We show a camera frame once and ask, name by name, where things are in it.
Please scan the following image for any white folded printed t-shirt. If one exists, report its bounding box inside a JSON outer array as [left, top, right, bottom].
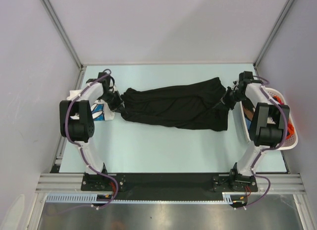
[[66, 83, 115, 121]]

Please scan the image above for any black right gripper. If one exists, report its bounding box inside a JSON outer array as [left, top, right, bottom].
[[213, 86, 248, 110]]

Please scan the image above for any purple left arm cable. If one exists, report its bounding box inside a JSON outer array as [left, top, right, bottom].
[[61, 68, 117, 211]]

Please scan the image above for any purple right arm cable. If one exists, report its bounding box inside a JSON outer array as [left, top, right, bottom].
[[232, 75, 290, 211]]

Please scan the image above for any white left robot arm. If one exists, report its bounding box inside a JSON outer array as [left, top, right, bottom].
[[59, 68, 127, 190]]

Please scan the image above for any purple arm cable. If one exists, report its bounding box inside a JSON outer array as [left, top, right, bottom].
[[61, 68, 117, 211], [232, 75, 290, 211]]

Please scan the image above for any black printed t-shirt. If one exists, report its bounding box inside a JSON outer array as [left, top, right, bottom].
[[242, 100, 255, 131]]

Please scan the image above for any white slotted cable duct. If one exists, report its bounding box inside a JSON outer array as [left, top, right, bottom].
[[45, 193, 117, 203]]

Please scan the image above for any orange t-shirt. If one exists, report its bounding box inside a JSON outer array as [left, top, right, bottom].
[[273, 95, 295, 140]]

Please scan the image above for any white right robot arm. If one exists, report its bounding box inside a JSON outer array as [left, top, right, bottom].
[[217, 71, 290, 191]]

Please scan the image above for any aluminium frame rail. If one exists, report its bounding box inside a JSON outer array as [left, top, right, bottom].
[[35, 173, 306, 194]]

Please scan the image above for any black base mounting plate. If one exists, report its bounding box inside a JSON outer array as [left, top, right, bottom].
[[81, 173, 258, 201]]

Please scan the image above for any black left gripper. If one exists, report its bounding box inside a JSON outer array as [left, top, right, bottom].
[[99, 90, 127, 115]]

